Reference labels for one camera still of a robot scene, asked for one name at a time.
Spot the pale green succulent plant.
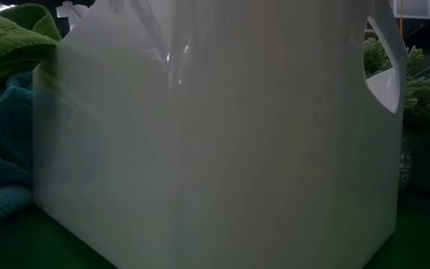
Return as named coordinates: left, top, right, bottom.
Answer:
left=362, top=36, right=430, bottom=190

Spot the white plastic bin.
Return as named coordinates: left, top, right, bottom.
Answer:
left=31, top=0, right=408, bottom=269

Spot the blue microfiber towel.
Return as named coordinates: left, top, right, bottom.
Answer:
left=0, top=70, right=35, bottom=229

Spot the white paper sign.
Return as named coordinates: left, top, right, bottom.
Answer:
left=393, top=0, right=430, bottom=19

